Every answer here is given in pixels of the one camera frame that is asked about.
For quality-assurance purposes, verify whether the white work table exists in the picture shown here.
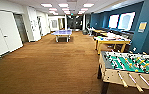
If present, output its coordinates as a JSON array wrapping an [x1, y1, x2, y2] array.
[[93, 33, 133, 56]]

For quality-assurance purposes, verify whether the blue ping pong table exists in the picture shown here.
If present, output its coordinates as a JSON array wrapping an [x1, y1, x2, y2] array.
[[51, 29, 73, 43]]

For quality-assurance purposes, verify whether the white double door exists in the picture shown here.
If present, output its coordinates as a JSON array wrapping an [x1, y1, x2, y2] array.
[[0, 9, 24, 54]]

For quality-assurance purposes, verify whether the green foosball table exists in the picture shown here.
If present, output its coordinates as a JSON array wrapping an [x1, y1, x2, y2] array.
[[97, 49, 149, 94]]

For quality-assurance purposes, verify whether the rectangular ceiling light panel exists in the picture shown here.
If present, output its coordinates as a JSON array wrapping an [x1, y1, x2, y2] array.
[[58, 3, 70, 8], [48, 7, 58, 12], [79, 8, 88, 12], [83, 3, 95, 8], [61, 7, 71, 12], [40, 3, 53, 8]]

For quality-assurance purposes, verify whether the grey elevator door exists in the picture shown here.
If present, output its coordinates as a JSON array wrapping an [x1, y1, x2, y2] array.
[[13, 13, 30, 44]]

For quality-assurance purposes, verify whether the bright wall window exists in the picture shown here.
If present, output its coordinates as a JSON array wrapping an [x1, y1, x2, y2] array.
[[118, 11, 136, 31], [108, 13, 120, 30]]

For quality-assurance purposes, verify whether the yellow wall sign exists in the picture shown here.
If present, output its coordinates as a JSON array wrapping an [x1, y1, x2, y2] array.
[[138, 21, 148, 33]]

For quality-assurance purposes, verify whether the grey framed wall panel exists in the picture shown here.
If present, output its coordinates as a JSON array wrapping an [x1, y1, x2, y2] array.
[[50, 19, 59, 30]]

